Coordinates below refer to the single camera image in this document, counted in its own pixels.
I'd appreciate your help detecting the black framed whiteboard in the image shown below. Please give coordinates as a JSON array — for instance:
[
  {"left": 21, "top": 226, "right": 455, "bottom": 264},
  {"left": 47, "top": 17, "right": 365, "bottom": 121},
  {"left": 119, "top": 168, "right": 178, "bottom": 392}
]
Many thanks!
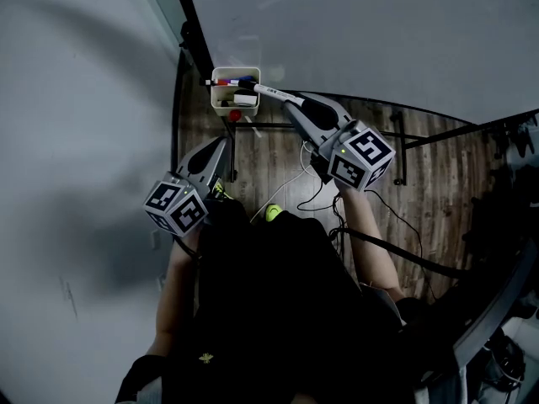
[{"left": 168, "top": 0, "right": 539, "bottom": 126}]

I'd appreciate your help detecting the grey metal bar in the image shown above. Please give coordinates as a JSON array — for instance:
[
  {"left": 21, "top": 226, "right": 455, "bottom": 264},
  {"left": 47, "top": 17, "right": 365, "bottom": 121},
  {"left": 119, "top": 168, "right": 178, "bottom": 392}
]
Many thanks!
[{"left": 452, "top": 240, "right": 539, "bottom": 372}]

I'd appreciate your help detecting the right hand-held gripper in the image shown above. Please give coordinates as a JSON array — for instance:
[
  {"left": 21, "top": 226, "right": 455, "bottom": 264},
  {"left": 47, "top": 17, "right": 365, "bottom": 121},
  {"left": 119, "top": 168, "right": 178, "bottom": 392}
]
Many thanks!
[{"left": 280, "top": 92, "right": 398, "bottom": 193}]

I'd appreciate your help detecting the white cable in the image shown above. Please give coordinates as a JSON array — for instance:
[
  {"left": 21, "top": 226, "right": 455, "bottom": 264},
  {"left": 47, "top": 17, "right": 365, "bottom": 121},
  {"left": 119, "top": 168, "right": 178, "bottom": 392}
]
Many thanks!
[{"left": 249, "top": 140, "right": 323, "bottom": 223}]

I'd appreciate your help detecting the person's yellow-green left shoe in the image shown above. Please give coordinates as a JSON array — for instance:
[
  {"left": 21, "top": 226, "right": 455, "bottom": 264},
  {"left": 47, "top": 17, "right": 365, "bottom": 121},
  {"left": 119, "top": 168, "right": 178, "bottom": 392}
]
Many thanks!
[{"left": 211, "top": 178, "right": 235, "bottom": 201}]

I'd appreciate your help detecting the black capped white whiteboard marker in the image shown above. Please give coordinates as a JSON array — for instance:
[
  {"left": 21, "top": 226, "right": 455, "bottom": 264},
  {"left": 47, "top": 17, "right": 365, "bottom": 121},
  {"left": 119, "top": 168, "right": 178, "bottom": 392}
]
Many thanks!
[{"left": 237, "top": 78, "right": 306, "bottom": 103}]

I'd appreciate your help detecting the thin black cable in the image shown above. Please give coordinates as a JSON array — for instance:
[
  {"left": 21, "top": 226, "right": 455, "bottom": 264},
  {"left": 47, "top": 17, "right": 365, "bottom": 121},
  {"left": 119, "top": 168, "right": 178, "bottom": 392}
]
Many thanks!
[{"left": 296, "top": 179, "right": 439, "bottom": 302}]

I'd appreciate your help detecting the person's right forearm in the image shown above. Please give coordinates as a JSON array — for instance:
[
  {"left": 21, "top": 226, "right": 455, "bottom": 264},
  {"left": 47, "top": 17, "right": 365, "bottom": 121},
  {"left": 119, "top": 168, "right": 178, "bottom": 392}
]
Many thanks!
[{"left": 335, "top": 181, "right": 406, "bottom": 303}]

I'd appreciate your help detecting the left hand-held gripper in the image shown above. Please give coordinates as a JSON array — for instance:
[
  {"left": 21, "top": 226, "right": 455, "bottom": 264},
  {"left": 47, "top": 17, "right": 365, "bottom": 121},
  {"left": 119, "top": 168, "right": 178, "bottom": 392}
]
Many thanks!
[{"left": 142, "top": 135, "right": 233, "bottom": 238}]

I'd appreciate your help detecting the white plastic marker tray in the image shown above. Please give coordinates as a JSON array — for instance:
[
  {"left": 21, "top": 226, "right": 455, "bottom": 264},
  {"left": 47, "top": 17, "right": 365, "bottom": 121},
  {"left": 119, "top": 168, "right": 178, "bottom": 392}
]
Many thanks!
[{"left": 210, "top": 66, "right": 262, "bottom": 119}]

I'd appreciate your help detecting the person's left forearm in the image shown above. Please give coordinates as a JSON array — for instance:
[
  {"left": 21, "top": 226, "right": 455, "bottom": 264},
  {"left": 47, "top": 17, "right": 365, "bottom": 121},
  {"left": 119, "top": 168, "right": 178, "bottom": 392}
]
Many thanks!
[{"left": 147, "top": 227, "right": 200, "bottom": 357}]

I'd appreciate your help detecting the white whiteboard eraser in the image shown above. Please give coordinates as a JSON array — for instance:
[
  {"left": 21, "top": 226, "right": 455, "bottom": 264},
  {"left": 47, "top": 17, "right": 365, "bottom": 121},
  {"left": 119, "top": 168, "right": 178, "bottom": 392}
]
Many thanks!
[{"left": 232, "top": 90, "right": 259, "bottom": 107}]

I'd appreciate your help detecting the thick black cable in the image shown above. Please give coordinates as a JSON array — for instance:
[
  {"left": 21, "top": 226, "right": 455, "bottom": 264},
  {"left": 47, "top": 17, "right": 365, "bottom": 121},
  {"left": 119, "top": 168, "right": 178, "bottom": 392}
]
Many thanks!
[{"left": 328, "top": 226, "right": 475, "bottom": 279}]

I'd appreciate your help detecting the person's black clothing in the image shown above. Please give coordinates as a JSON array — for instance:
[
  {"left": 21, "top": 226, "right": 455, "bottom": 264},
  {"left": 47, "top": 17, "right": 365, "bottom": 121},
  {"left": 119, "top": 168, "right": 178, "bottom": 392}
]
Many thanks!
[{"left": 114, "top": 199, "right": 406, "bottom": 404}]

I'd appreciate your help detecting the black metal whiteboard stand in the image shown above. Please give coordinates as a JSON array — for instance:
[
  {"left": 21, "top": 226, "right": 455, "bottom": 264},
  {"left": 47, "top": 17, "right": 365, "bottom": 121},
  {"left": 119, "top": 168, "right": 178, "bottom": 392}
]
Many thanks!
[{"left": 221, "top": 109, "right": 539, "bottom": 187}]

